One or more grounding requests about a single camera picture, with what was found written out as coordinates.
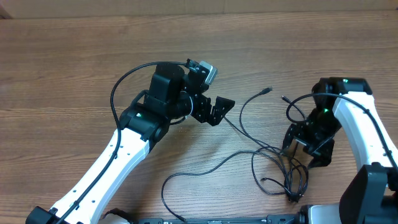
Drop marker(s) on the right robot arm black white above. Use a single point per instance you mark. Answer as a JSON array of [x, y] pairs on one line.
[[348, 104]]

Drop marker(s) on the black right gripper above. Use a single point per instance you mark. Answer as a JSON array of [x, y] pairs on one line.
[[323, 152]]

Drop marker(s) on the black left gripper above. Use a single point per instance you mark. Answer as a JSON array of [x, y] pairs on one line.
[[203, 116]]

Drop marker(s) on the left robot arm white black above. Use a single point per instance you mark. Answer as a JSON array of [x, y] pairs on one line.
[[175, 92]]

